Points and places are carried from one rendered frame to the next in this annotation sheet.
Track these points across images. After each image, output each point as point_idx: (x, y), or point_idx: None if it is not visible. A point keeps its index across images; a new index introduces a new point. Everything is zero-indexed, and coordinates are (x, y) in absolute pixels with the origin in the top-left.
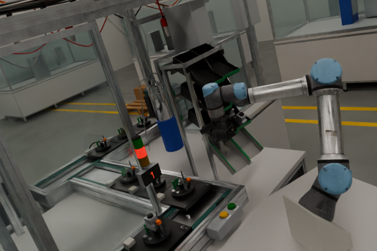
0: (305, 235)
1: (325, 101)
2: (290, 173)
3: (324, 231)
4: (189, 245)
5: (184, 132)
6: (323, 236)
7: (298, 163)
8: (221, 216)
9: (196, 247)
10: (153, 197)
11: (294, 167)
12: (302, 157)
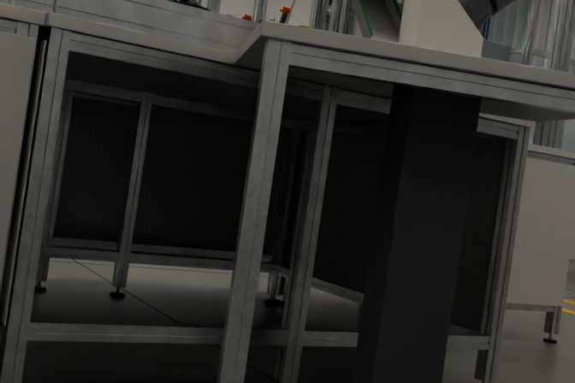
0: (408, 32)
1: None
2: (479, 114)
3: None
4: (220, 14)
5: None
6: (429, 2)
7: (506, 119)
8: (299, 26)
9: (229, 33)
10: None
11: (494, 115)
12: (524, 120)
